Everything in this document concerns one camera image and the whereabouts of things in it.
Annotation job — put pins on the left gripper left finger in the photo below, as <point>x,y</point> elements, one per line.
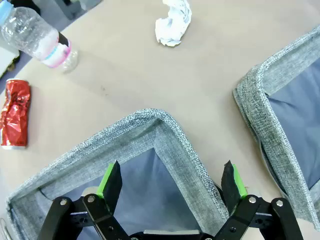
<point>112,185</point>

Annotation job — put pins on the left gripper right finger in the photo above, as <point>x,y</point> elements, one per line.
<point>230,187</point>

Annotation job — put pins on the crushed red can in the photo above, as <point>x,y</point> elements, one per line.
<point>15,112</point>

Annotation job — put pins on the clear bottle pink label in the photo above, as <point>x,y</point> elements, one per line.
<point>32,35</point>

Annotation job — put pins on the white paper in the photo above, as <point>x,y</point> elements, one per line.
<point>172,25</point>

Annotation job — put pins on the grey fabric basket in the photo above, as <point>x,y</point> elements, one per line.
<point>252,105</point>
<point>175,140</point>

